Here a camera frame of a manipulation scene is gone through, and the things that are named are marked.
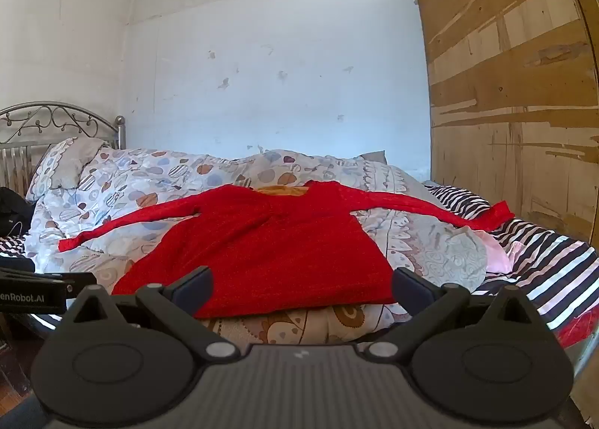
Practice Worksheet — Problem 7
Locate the patterned grey pillow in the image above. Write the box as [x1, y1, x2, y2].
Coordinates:
[25, 137, 110, 202]

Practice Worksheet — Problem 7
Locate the red fabric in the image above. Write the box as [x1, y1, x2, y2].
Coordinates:
[559, 312, 599, 350]

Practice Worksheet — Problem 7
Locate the orange garment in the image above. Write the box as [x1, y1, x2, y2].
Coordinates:
[255, 185, 312, 198]

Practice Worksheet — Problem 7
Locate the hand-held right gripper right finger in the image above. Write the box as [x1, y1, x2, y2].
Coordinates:
[365, 267, 539, 362]

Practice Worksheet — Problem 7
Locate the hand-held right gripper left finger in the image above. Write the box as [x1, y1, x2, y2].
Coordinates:
[66, 266, 241, 362]

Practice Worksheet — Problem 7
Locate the worn wooden board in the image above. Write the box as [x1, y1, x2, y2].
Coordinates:
[410, 0, 599, 247]

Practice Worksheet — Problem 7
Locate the pink cloth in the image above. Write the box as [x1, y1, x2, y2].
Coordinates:
[472, 230, 527, 273]

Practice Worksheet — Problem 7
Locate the red sweater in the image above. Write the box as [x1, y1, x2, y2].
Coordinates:
[58, 180, 516, 320]

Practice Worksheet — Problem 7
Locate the black white striped bed sheet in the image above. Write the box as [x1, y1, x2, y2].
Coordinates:
[0, 183, 599, 331]

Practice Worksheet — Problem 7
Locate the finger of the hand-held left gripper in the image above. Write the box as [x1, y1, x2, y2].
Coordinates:
[46, 272, 97, 299]

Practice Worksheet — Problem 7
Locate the black jacket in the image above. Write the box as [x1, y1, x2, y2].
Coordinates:
[0, 186, 34, 238]

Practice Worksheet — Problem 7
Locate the circle-patterned white quilt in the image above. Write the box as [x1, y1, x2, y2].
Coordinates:
[25, 148, 490, 345]

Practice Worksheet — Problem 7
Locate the metal bed headboard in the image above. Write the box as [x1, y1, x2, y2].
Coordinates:
[0, 101, 127, 198]

